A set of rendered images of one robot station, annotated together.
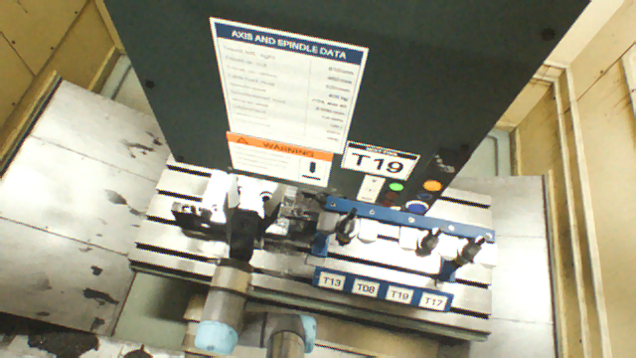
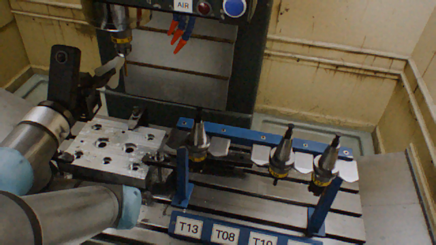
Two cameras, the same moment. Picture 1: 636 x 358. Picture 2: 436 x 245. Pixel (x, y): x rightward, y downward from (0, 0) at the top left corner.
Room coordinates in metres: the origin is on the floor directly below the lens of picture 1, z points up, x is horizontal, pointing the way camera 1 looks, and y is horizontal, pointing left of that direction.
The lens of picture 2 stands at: (-0.22, -0.21, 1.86)
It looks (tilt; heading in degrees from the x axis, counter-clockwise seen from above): 41 degrees down; 7
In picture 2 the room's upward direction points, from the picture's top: 5 degrees clockwise
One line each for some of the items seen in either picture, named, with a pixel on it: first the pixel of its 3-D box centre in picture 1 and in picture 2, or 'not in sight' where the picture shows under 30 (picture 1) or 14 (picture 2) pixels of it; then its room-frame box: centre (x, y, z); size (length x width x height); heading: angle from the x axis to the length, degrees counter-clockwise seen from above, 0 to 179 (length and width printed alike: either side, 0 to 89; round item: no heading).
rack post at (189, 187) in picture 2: (325, 226); (182, 165); (0.48, -0.04, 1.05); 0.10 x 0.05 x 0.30; 179
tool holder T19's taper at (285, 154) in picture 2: (433, 238); (285, 145); (0.42, -0.31, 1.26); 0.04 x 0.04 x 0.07
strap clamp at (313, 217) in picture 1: (300, 217); (161, 166); (0.52, 0.04, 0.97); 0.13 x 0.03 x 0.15; 89
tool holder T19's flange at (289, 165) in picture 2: (427, 244); (281, 158); (0.42, -0.31, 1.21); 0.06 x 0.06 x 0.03
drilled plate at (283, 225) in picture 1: (251, 197); (116, 150); (0.56, 0.22, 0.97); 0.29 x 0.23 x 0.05; 89
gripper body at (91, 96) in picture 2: (243, 242); (69, 102); (0.26, 0.13, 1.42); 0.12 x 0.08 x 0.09; 179
